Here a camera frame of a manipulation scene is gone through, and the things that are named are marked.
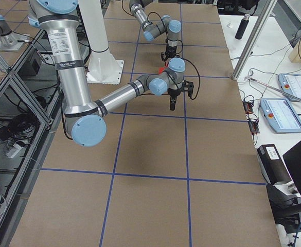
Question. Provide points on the aluminium frame post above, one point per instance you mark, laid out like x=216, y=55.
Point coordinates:
x=258, y=27

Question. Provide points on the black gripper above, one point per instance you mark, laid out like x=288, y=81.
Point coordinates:
x=173, y=93
x=170, y=50

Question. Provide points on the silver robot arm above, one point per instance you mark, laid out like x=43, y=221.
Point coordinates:
x=167, y=25
x=82, y=57

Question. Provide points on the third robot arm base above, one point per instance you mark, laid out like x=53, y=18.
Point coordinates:
x=8, y=40

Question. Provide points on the teach pendant far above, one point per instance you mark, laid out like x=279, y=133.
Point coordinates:
x=291, y=84

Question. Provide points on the red wooden block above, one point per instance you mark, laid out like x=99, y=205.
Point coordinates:
x=160, y=70

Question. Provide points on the black box with label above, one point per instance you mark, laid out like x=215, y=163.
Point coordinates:
x=272, y=166

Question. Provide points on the teach pendant near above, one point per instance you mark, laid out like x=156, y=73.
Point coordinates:
x=281, y=116

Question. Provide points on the teach pendant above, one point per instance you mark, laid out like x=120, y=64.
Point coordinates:
x=281, y=116
x=291, y=84

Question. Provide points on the black water bottle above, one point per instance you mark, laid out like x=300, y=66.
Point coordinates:
x=242, y=27

